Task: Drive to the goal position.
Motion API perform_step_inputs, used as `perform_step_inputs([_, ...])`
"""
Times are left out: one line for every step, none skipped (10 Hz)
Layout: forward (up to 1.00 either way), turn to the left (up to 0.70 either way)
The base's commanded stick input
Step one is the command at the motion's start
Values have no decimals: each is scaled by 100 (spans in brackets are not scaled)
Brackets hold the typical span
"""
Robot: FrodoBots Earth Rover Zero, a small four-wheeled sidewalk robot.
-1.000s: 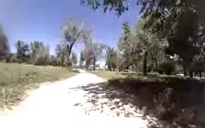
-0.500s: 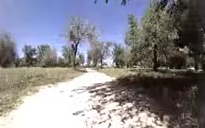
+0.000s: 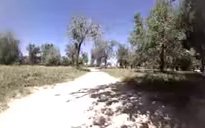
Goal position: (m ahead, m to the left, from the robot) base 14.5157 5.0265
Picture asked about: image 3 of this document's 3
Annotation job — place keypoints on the tall bare-crowned tree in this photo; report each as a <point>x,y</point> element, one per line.
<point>78,36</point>

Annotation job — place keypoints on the row of distant trees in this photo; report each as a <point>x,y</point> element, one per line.
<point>50,55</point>

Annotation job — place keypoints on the pale dirt path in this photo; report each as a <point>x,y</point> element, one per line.
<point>56,103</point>

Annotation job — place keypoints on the shaded grass verge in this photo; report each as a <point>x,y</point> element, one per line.
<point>163,77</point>

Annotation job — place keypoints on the large green tree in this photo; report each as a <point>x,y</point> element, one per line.
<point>161,36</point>

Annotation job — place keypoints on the dry grass field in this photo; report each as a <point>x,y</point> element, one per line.
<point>20,78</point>

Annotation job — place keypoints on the round green tree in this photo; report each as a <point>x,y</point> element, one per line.
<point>4,49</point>

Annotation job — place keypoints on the dark tree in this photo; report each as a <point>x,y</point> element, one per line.
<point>203,30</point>

